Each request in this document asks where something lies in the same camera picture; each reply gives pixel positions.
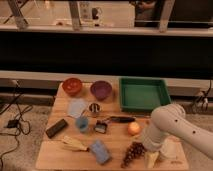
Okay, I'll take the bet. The red bowl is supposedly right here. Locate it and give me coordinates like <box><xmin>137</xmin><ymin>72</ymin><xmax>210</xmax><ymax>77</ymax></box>
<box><xmin>62</xmin><ymin>78</ymin><xmax>82</xmax><ymax>96</ymax></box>

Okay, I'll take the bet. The orange apple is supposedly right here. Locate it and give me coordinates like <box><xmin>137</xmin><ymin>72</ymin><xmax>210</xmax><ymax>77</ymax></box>
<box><xmin>127</xmin><ymin>122</ymin><xmax>141</xmax><ymax>136</ymax></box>

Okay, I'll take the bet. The blue plastic cup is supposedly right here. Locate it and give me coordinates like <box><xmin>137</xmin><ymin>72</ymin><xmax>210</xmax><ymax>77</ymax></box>
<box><xmin>75</xmin><ymin>116</ymin><xmax>89</xmax><ymax>133</ymax></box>

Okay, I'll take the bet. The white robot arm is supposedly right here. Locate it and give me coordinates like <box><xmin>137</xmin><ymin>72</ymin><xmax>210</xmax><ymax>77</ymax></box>
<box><xmin>140</xmin><ymin>103</ymin><xmax>213</xmax><ymax>160</ymax></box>

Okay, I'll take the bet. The black power adapter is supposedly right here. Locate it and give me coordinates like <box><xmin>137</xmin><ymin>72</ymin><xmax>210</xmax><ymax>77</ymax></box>
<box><xmin>7</xmin><ymin>119</ymin><xmax>19</xmax><ymax>128</ymax></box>

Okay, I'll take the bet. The black floor cable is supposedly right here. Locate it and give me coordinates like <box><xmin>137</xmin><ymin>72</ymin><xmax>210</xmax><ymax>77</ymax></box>
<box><xmin>0</xmin><ymin>82</ymin><xmax>34</xmax><ymax>171</ymax></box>

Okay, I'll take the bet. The white round lid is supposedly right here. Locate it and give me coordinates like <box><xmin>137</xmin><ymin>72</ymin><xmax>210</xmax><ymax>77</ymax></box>
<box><xmin>160</xmin><ymin>139</ymin><xmax>177</xmax><ymax>160</ymax></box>

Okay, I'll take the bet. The purple bowl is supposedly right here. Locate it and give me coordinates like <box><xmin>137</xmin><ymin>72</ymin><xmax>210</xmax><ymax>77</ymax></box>
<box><xmin>90</xmin><ymin>80</ymin><xmax>112</xmax><ymax>101</ymax></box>

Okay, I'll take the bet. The black rectangular block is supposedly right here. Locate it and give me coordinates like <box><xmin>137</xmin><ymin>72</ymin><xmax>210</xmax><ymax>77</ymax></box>
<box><xmin>46</xmin><ymin>119</ymin><xmax>68</xmax><ymax>138</ymax></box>

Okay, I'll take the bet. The yellow banana bunch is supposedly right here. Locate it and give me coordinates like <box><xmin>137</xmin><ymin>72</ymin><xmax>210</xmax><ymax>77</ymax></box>
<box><xmin>62</xmin><ymin>136</ymin><xmax>88</xmax><ymax>151</ymax></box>

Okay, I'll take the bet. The small black clip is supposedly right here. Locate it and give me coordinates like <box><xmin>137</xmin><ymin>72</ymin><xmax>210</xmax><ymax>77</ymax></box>
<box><xmin>94</xmin><ymin>121</ymin><xmax>108</xmax><ymax>134</ymax></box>

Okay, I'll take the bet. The green plastic tray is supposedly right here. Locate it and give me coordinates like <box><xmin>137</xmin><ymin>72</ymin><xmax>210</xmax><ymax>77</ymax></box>
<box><xmin>119</xmin><ymin>77</ymin><xmax>171</xmax><ymax>112</ymax></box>

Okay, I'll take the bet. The blue sponge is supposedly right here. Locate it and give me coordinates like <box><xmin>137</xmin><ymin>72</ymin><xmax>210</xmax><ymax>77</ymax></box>
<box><xmin>89</xmin><ymin>140</ymin><xmax>111</xmax><ymax>165</ymax></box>

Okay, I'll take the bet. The black handled knife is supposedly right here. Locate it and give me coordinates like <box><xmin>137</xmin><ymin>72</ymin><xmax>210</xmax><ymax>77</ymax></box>
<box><xmin>101</xmin><ymin>116</ymin><xmax>135</xmax><ymax>123</ymax></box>

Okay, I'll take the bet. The light blue plate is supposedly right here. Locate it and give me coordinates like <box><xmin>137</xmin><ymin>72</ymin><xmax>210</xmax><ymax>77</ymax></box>
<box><xmin>67</xmin><ymin>98</ymin><xmax>87</xmax><ymax>118</ymax></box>

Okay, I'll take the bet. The dark grape bunch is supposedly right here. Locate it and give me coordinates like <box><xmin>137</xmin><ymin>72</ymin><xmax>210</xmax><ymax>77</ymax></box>
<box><xmin>121</xmin><ymin>142</ymin><xmax>145</xmax><ymax>168</ymax></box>

